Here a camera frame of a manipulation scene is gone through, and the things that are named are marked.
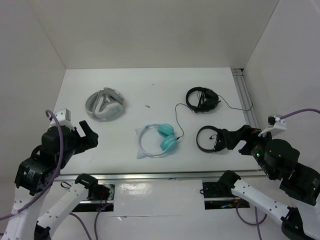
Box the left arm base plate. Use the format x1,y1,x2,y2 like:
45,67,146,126
72,184,115,213

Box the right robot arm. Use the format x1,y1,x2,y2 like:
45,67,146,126
217,125,320,240

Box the purple cable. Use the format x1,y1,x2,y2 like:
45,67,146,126
0,109,66,221
281,108,320,119

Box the aluminium front rail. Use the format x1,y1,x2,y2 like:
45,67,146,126
55,170,265,182

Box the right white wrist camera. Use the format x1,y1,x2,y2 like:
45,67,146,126
258,114,287,137

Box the aluminium side rail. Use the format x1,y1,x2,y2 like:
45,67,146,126
231,68,259,128

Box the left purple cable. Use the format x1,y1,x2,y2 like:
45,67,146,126
0,109,66,221

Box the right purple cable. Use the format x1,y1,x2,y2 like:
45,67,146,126
281,108,320,119

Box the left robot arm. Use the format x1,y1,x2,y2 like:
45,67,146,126
1,120,111,240

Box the grey white headphones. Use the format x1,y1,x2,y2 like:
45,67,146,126
85,87,125,122

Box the black headband headphones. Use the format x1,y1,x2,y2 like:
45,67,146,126
196,125,226,154

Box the thin black headphone cable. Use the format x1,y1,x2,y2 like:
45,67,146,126
174,94,254,140

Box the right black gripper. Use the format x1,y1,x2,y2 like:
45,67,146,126
220,122,276,178

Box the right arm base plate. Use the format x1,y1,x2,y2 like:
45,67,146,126
199,181,250,210

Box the black wired headphones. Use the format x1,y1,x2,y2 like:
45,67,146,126
185,86,221,113

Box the teal white cat-ear headphones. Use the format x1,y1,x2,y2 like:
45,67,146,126
135,123,179,160

